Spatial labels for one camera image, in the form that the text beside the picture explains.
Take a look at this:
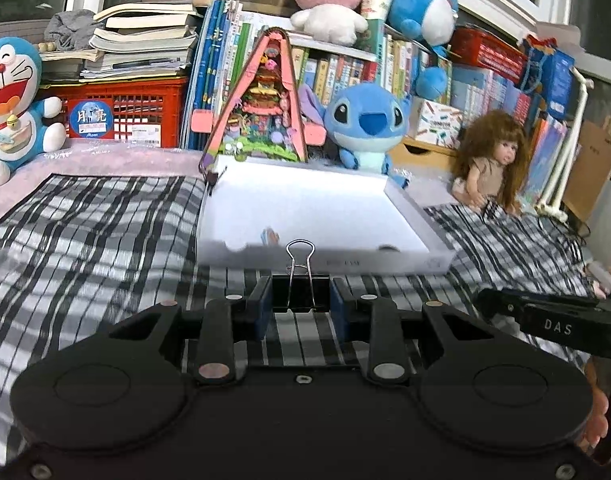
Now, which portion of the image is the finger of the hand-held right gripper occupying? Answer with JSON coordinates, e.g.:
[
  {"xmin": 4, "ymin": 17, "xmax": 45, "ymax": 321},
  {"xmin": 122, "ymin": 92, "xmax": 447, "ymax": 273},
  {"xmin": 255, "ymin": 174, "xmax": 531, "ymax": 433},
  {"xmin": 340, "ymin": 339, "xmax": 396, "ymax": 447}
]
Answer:
[{"xmin": 474, "ymin": 287, "xmax": 606, "ymax": 322}]

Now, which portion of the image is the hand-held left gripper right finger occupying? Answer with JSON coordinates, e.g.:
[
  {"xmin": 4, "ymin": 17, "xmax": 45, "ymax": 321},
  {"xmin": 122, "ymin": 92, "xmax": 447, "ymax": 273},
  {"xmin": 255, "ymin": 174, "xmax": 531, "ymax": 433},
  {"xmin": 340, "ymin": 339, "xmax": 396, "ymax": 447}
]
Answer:
[{"xmin": 329, "ymin": 277, "xmax": 496, "ymax": 384}]

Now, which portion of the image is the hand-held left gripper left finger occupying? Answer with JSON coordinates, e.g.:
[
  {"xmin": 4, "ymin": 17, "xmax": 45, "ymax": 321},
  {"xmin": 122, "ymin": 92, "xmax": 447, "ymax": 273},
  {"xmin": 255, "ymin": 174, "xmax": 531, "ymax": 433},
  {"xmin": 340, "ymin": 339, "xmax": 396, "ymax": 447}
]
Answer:
[{"xmin": 108, "ymin": 277, "xmax": 274, "ymax": 385}]

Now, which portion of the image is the black binder clip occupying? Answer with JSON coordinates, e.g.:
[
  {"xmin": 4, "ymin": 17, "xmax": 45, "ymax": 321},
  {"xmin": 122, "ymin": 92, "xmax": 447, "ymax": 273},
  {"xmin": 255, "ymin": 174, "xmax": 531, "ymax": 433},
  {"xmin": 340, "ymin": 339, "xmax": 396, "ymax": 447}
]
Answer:
[{"xmin": 271, "ymin": 240, "xmax": 332, "ymax": 313}]

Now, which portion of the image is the white shallow cardboard box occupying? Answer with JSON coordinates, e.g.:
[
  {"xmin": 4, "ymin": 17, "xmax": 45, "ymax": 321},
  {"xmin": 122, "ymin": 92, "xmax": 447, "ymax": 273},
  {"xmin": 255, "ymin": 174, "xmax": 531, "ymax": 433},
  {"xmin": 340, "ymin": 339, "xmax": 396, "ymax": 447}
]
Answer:
[{"xmin": 195, "ymin": 154, "xmax": 457, "ymax": 277}]

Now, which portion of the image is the person's right hand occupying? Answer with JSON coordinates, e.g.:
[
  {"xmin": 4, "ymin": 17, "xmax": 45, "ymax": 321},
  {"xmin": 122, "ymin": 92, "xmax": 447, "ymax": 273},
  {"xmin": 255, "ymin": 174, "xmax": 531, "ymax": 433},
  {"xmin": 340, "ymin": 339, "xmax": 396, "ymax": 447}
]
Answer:
[{"xmin": 582, "ymin": 355, "xmax": 611, "ymax": 455}]

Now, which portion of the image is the brown haired doll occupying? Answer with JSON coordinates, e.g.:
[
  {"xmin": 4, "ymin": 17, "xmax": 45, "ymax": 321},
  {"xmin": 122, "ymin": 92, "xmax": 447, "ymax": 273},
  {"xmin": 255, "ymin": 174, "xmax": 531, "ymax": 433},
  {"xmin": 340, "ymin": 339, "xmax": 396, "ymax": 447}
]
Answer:
[{"xmin": 451, "ymin": 110, "xmax": 534, "ymax": 219}]

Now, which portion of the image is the brown cardboard sheet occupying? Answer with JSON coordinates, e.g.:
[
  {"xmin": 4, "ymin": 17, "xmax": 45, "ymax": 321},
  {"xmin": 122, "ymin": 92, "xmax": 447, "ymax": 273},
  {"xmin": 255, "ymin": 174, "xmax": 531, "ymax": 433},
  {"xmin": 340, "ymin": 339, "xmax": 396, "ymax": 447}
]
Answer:
[{"xmin": 562, "ymin": 117, "xmax": 611, "ymax": 222}]

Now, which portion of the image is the white pipe rack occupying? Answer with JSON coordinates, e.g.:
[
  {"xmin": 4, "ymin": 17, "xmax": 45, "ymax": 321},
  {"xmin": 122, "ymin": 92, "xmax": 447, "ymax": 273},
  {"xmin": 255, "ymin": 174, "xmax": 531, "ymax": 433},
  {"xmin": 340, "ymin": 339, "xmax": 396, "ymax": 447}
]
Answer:
[{"xmin": 534, "ymin": 67, "xmax": 595, "ymax": 223}]

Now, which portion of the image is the wooden drawer box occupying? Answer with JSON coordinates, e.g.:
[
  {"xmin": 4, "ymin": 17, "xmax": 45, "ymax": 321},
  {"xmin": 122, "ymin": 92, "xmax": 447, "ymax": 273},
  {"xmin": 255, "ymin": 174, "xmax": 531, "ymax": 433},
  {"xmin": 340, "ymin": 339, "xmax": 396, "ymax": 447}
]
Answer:
[{"xmin": 388, "ymin": 137, "xmax": 461, "ymax": 174}]

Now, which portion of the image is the black white plaid blanket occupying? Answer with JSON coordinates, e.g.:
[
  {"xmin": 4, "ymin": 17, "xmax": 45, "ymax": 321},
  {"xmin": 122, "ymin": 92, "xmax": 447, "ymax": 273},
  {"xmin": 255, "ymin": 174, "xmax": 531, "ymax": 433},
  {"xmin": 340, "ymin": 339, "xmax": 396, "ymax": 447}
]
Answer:
[{"xmin": 0, "ymin": 174, "xmax": 599, "ymax": 466}]

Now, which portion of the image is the blue alien plush toy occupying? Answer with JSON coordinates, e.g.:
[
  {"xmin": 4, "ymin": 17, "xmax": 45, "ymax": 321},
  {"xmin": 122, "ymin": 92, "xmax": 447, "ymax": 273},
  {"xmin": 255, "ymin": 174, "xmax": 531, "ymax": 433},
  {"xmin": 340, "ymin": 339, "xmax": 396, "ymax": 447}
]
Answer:
[{"xmin": 298, "ymin": 82, "xmax": 412, "ymax": 189}]

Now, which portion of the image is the white box with crayon print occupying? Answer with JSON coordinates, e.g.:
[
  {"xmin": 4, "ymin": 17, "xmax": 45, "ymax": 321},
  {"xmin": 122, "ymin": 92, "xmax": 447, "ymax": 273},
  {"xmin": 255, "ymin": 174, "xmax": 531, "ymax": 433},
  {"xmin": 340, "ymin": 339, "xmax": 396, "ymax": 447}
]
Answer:
[{"xmin": 407, "ymin": 97, "xmax": 465, "ymax": 149}]

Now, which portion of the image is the pink triangular diorama house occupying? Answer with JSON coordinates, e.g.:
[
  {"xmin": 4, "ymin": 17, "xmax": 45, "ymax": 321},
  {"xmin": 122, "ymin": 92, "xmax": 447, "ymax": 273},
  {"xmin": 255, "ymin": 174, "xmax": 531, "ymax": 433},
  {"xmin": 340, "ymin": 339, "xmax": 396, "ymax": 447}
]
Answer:
[{"xmin": 192, "ymin": 26, "xmax": 328, "ymax": 187}]

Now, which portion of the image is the row of colourful children's books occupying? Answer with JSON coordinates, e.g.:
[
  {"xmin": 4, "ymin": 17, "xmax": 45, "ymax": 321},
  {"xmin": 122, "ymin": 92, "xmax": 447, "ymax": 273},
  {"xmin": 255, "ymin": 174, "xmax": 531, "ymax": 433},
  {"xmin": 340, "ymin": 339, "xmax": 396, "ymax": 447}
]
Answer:
[{"xmin": 289, "ymin": 34, "xmax": 572, "ymax": 202}]

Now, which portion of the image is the red plastic crate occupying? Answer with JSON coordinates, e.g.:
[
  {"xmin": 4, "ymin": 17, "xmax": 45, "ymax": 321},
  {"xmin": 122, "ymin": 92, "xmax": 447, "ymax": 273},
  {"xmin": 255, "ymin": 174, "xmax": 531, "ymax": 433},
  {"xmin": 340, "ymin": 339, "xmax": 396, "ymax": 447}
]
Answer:
[{"xmin": 38, "ymin": 77, "xmax": 191, "ymax": 149}]

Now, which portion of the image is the red basket on shelf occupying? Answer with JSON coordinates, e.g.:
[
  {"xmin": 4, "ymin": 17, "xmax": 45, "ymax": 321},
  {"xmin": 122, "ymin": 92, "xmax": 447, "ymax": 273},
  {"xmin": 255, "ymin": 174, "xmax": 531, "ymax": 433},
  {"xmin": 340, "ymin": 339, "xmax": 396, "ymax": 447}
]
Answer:
[{"xmin": 450, "ymin": 25, "xmax": 529, "ymax": 84}]

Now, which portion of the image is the row of thin blue books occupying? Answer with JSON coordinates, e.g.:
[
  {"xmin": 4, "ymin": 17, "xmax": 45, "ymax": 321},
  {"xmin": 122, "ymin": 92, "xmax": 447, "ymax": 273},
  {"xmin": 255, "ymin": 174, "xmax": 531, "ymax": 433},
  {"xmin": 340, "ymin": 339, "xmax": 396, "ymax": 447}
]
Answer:
[{"xmin": 179, "ymin": 0, "xmax": 260, "ymax": 150}]

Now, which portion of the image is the stack of worn books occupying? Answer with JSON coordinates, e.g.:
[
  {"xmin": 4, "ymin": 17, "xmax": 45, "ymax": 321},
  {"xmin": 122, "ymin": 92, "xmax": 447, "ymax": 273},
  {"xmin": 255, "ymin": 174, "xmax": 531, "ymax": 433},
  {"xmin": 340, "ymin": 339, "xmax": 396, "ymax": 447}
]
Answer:
[{"xmin": 38, "ymin": 0, "xmax": 216, "ymax": 84}]

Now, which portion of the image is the blue white round plush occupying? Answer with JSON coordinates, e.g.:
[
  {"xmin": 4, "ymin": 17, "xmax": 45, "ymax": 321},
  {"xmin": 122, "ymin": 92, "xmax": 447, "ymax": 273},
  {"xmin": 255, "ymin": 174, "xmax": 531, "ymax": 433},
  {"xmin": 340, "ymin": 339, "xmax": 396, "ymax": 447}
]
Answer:
[{"xmin": 387, "ymin": 0, "xmax": 459, "ymax": 102}]

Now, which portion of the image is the blue cat robot plush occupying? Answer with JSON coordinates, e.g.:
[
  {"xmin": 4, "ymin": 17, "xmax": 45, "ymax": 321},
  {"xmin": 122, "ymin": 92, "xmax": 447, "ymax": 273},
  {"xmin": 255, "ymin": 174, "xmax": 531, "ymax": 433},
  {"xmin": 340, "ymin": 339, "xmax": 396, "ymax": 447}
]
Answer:
[{"xmin": 0, "ymin": 36, "xmax": 67, "ymax": 189}]

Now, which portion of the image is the grey cloth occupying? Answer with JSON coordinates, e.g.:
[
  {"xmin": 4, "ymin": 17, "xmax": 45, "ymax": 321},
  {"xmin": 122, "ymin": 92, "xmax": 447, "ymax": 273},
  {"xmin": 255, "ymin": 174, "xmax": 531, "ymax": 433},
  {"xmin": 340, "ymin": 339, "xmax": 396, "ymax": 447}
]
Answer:
[{"xmin": 44, "ymin": 9, "xmax": 105, "ymax": 52}]

